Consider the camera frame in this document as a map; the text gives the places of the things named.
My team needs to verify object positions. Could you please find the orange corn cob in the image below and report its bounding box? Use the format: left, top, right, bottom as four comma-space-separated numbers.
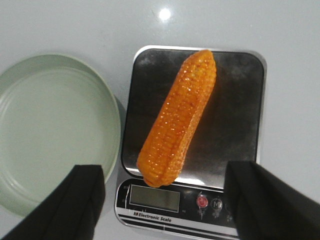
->
136, 49, 217, 188

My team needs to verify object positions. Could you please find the electronic kitchen scale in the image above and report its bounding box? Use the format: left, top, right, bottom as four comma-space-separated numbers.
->
114, 45, 266, 240

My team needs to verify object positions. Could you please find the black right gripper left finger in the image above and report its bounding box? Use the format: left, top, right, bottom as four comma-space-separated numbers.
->
4, 165, 105, 240

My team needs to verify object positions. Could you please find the light green plate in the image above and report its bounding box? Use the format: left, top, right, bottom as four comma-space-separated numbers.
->
0, 54, 121, 217

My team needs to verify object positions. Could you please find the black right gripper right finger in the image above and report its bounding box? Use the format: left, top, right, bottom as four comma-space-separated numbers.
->
224, 161, 320, 240

